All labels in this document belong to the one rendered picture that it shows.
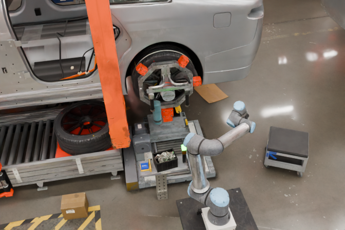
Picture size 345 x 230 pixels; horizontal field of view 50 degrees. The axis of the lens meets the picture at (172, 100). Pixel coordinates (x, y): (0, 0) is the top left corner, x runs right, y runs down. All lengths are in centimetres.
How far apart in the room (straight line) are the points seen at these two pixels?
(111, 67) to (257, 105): 241
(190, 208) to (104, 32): 166
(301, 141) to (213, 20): 152
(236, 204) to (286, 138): 97
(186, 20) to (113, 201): 189
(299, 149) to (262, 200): 63
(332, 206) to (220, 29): 200
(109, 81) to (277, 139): 185
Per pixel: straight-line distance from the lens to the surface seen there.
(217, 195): 300
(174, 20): 343
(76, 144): 379
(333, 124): 483
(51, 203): 399
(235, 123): 306
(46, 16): 531
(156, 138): 415
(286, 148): 388
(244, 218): 334
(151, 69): 354
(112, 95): 314
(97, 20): 279
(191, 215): 332
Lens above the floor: 306
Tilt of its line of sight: 39 degrees down
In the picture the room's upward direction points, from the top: 2 degrees counter-clockwise
